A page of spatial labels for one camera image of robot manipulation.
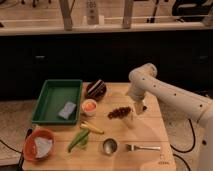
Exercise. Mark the small steel cup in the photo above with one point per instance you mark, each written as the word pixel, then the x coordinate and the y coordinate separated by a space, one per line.
pixel 109 146

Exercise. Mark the grey blue sponge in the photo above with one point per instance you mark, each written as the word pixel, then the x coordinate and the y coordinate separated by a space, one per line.
pixel 67 110

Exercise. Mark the chocolate layer cake slice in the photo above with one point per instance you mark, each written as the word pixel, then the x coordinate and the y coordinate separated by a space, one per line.
pixel 96 90

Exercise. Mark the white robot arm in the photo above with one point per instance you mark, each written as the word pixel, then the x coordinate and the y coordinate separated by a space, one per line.
pixel 199 108

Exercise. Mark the orange bowl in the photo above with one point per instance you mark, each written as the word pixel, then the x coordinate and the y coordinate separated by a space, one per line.
pixel 30 150

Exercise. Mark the dark red grape bunch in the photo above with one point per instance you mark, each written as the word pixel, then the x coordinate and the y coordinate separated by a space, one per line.
pixel 120 112

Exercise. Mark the green pepper vegetable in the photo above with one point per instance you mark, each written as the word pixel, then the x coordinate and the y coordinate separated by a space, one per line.
pixel 78 138

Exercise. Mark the small cup orange contents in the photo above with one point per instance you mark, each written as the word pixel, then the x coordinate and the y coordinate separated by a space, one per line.
pixel 89 107

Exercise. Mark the white cloth in bowl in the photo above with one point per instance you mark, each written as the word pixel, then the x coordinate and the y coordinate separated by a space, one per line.
pixel 43 146

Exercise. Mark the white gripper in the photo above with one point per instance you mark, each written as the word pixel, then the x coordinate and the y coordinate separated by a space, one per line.
pixel 138 96

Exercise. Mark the green plastic tray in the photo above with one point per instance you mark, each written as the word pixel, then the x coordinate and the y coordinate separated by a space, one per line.
pixel 54 95

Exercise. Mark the silver fork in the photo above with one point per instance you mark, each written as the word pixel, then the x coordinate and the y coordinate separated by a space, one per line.
pixel 132 147

